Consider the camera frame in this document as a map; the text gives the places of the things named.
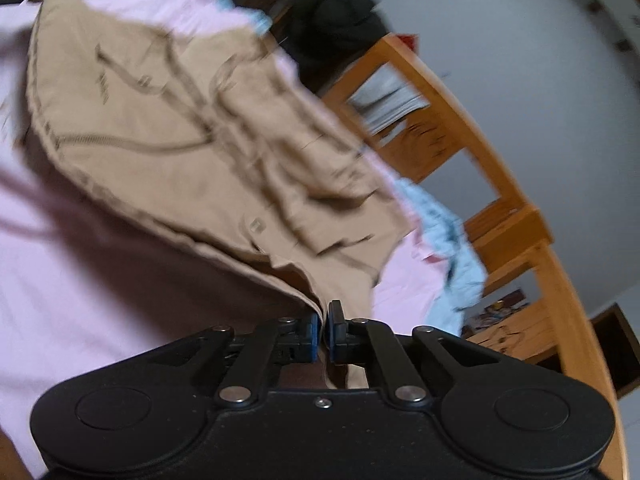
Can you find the tan khaki jacket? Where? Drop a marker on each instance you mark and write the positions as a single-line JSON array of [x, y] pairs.
[[204, 142]]

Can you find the dark framed doorway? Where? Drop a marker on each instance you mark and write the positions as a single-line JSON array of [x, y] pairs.
[[620, 348]]

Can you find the black clothing pile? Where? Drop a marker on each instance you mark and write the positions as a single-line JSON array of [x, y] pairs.
[[324, 36]]

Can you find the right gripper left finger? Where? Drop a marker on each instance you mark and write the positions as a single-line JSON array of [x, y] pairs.
[[262, 355]]

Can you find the grey white towel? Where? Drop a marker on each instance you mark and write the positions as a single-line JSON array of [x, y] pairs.
[[385, 98]]

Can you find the pink bed sheet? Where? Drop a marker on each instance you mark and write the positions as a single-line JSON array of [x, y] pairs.
[[81, 289]]

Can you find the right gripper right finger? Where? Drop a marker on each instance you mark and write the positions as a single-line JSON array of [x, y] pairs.
[[373, 346]]

